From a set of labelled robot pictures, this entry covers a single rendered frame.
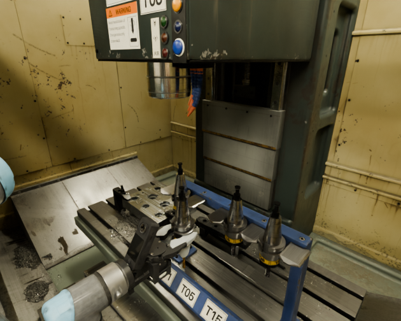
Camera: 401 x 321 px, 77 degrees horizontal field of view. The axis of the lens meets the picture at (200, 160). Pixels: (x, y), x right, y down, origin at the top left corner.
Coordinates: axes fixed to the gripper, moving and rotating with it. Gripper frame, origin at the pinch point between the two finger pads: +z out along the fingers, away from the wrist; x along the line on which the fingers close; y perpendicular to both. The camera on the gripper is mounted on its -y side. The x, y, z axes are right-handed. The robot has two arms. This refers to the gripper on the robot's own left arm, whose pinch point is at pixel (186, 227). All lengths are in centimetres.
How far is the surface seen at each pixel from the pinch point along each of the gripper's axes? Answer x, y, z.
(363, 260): 33, 60, 100
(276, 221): 21.7, -9.3, 8.1
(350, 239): 24, 54, 104
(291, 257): 26.6, -2.2, 7.7
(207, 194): -4.7, -2.7, 13.8
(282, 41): -1, -47, 43
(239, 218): 11.7, -4.7, 8.2
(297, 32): -1, -50, 53
